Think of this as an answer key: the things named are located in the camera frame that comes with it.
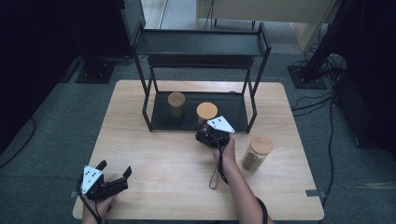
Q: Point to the black metal two-tier rack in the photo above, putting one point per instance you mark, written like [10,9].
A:
[199,46]

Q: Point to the person's right hand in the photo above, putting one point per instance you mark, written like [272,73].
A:
[226,154]

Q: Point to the short glass jar wooden lid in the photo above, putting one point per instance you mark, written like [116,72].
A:
[176,102]

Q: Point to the person's left hand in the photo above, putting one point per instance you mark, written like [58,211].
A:
[96,211]

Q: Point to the black stand with square base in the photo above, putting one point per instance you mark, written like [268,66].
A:
[95,71]

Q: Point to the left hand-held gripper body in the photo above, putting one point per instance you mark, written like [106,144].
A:
[91,182]

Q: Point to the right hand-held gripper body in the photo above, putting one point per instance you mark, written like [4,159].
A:
[221,125]

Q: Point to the brown-filled glass jar wooden lid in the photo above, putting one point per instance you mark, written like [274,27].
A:
[206,111]

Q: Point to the tall glass jar wooden lid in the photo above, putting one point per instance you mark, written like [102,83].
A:
[257,152]

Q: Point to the black monitor panel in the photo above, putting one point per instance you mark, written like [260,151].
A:
[130,18]

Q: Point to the grey table bracket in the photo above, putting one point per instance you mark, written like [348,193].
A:
[73,194]
[314,193]

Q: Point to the black equipment box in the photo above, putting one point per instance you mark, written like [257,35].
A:
[353,112]

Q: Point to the black stand with cluttered base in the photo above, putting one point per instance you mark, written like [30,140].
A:
[306,76]

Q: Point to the beige cabinet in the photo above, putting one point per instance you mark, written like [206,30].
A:
[267,11]

